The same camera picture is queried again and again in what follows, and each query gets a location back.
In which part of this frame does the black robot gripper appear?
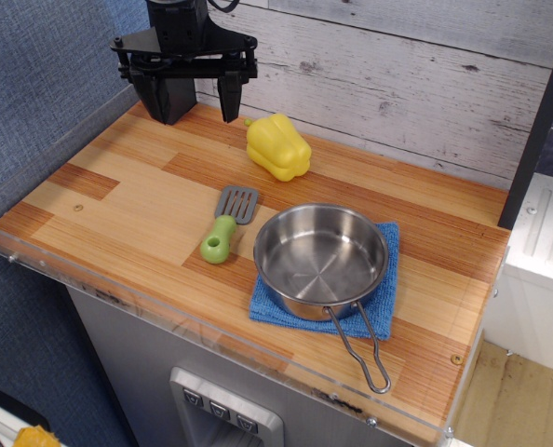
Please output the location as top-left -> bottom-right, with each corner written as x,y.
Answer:
110,1 -> 258,125

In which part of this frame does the green handled grey spatula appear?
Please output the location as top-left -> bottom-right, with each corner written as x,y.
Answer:
200,185 -> 259,264

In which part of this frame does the stainless steel pan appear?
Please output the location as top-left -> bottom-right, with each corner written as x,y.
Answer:
252,202 -> 393,395

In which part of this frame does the blue cloth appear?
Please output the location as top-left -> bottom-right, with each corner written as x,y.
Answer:
249,222 -> 399,341

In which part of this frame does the yellow toy bell pepper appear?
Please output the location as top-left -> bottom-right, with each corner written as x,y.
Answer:
244,114 -> 312,182

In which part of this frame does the clear acrylic table guard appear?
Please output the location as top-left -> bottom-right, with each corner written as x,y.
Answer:
0,88 -> 509,446

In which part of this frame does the grey toy fridge cabinet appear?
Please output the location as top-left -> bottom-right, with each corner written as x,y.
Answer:
69,289 -> 403,446

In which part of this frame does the yellow object at corner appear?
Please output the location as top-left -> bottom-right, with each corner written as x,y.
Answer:
12,426 -> 61,447

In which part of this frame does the white side counter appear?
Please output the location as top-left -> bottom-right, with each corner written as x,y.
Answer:
482,173 -> 553,369

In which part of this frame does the black vertical post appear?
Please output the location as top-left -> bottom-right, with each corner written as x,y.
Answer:
497,0 -> 553,230

